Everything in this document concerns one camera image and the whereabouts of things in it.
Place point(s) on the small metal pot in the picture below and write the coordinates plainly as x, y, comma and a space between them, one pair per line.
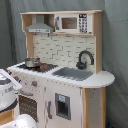
32, 62

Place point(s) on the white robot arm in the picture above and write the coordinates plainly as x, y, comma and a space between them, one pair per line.
8, 101

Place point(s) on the wooden toy kitchen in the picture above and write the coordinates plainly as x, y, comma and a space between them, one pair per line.
87, 97

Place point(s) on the grey toy sink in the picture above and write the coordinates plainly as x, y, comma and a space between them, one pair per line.
73, 74

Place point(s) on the black toy faucet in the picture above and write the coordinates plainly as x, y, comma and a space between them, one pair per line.
82, 63

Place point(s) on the black toy stovetop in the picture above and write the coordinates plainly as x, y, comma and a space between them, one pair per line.
43, 67

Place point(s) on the right red stove knob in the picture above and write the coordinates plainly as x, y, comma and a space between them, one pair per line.
34, 83

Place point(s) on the grey ice dispenser panel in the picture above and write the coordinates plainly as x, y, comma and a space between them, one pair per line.
62, 103

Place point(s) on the toy microwave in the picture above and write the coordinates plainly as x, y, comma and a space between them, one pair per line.
73, 23

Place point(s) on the grey range hood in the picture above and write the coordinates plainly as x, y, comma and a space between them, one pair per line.
39, 25

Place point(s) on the toy oven door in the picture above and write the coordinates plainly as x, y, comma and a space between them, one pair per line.
28, 104

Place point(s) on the grey cupboard door handle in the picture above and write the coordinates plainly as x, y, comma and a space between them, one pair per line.
49, 110

